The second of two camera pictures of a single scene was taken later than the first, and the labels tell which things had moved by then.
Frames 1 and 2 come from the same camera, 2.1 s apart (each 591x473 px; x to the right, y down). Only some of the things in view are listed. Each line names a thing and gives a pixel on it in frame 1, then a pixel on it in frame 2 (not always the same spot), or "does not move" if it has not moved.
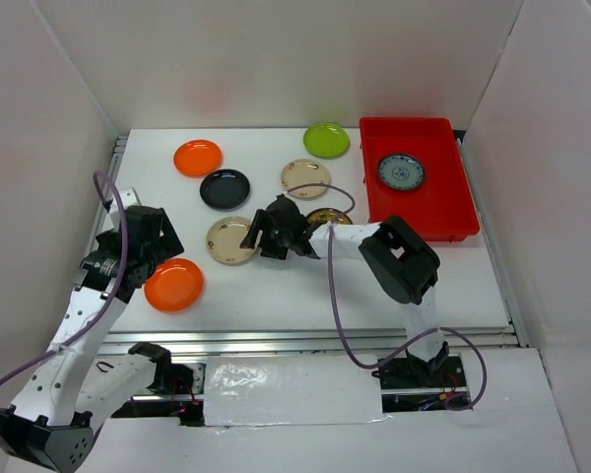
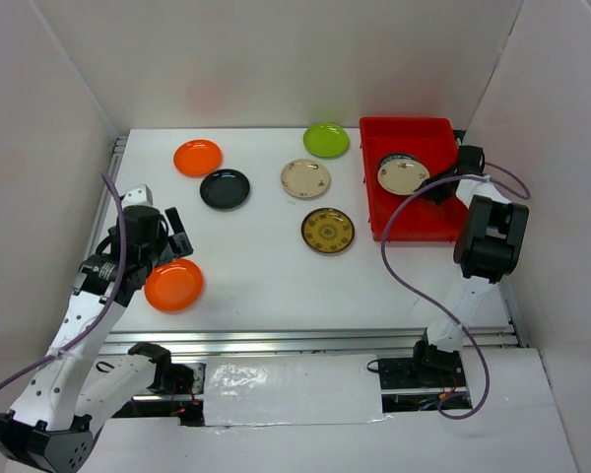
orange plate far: x=197 y=158 does not move
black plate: x=225 y=189 does not move
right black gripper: x=264 y=221 -> x=434 y=195
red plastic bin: x=412 y=168 does not move
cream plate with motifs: x=302 y=171 does not move
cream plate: x=225 y=238 -> x=402 y=173
